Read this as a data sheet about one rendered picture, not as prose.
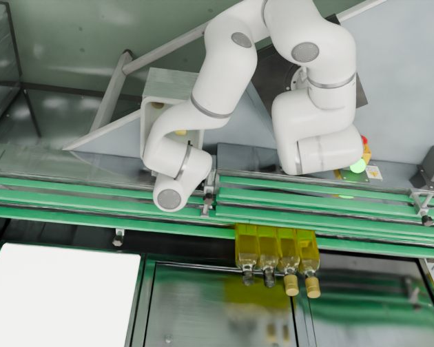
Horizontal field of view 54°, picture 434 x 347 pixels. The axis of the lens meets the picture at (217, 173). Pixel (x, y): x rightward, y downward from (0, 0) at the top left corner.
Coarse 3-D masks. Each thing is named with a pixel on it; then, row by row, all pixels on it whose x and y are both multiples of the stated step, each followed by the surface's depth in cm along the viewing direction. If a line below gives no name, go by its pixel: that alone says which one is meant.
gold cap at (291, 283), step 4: (288, 276) 113; (292, 276) 113; (284, 280) 114; (288, 280) 112; (292, 280) 112; (296, 280) 113; (288, 284) 111; (292, 284) 111; (296, 284) 111; (288, 288) 110; (292, 288) 110; (296, 288) 110; (288, 292) 111; (292, 292) 111; (296, 292) 111
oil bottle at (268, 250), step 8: (256, 224) 125; (264, 232) 122; (272, 232) 123; (264, 240) 120; (272, 240) 120; (264, 248) 118; (272, 248) 118; (264, 256) 116; (272, 256) 116; (256, 264) 118; (264, 264) 115; (272, 264) 115
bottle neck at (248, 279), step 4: (248, 264) 114; (244, 268) 114; (248, 268) 114; (252, 268) 115; (244, 272) 113; (248, 272) 113; (252, 272) 113; (244, 276) 112; (248, 276) 112; (252, 276) 112; (244, 280) 111; (248, 280) 113; (252, 280) 111; (248, 284) 112
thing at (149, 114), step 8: (152, 96) 111; (144, 104) 111; (168, 104) 120; (176, 104) 111; (144, 112) 113; (152, 112) 121; (160, 112) 121; (144, 120) 115; (152, 120) 123; (144, 128) 116; (144, 136) 118; (168, 136) 127; (176, 136) 127; (184, 136) 127; (192, 136) 127; (200, 136) 118; (144, 144) 120; (192, 144) 129; (200, 144) 120
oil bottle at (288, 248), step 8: (280, 232) 123; (288, 232) 123; (280, 240) 120; (288, 240) 120; (296, 240) 121; (280, 248) 118; (288, 248) 118; (296, 248) 119; (280, 256) 116; (288, 256) 116; (296, 256) 117; (280, 264) 116; (288, 264) 115; (296, 264) 115
